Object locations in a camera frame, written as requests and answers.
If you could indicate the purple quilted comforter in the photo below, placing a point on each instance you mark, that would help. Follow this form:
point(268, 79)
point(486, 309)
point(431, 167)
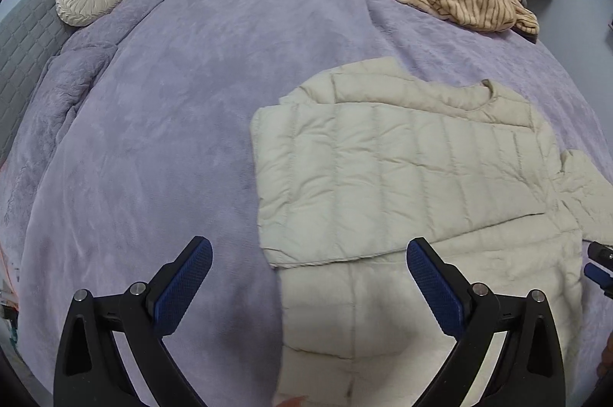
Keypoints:
point(62, 86)

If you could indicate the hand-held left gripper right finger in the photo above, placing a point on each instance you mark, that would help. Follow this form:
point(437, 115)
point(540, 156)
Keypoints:
point(431, 280)

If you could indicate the cream puffer jacket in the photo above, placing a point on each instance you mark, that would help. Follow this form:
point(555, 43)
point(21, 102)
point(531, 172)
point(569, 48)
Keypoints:
point(383, 158)

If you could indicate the purple fleece blanket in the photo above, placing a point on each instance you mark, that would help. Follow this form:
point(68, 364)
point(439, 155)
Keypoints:
point(191, 100)

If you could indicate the grey quilted headboard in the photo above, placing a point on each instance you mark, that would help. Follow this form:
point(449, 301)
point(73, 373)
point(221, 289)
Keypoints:
point(28, 48)

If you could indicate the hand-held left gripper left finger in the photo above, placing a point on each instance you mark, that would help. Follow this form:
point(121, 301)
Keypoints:
point(189, 278)

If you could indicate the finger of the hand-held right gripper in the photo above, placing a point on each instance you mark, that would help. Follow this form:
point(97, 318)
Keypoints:
point(601, 251)
point(596, 274)

